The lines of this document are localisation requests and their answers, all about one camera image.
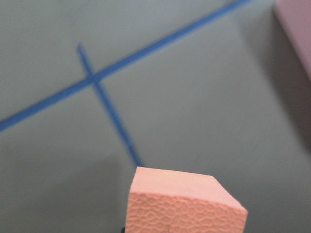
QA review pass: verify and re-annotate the orange foam block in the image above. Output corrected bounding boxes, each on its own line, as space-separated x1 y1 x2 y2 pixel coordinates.
124 166 248 233

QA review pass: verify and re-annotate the pink plastic bin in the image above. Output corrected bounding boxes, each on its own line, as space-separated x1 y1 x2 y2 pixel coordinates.
274 0 311 79

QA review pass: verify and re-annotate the brown paper table cover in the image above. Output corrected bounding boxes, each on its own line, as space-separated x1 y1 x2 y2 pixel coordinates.
0 0 311 233

